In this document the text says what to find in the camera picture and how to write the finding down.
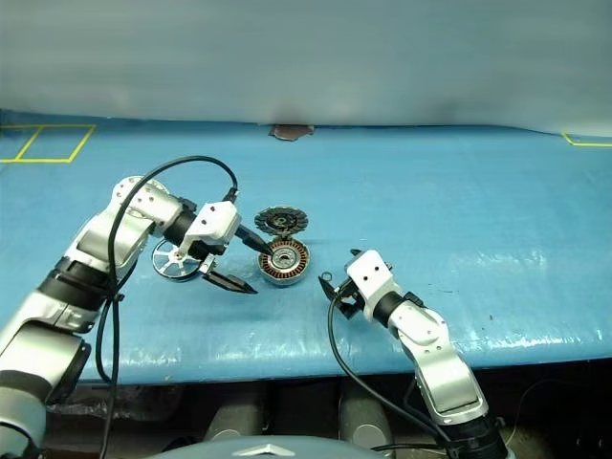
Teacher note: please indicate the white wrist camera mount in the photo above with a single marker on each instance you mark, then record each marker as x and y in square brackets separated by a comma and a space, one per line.
[370, 277]
[215, 220]

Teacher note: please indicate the grey curved cover with emblem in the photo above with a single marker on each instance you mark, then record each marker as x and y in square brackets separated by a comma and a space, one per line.
[268, 452]

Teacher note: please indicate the motor housing with copper windings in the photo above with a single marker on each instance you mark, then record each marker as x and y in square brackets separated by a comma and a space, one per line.
[292, 262]

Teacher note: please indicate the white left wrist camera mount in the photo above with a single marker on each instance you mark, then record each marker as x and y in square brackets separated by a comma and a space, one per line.
[215, 220]

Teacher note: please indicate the dark rounded grey shape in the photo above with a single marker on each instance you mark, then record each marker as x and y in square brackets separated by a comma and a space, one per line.
[358, 425]
[234, 421]

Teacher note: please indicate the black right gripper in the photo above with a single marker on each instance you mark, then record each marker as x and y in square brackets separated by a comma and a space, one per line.
[349, 301]

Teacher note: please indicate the silver spoked rotor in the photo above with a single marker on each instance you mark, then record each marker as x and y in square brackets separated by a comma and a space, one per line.
[165, 264]

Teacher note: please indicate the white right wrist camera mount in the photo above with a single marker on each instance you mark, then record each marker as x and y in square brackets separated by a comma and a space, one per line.
[370, 277]

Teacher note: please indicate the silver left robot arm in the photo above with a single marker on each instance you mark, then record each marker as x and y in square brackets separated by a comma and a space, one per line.
[95, 239]

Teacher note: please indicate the dark round hinged motor lid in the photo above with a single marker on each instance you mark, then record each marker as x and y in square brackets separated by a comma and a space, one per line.
[282, 220]

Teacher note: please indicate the crumpled black plastic sheet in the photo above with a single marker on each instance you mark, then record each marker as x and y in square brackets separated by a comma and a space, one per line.
[119, 401]

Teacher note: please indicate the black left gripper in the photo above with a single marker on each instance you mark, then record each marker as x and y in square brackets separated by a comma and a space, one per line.
[210, 248]

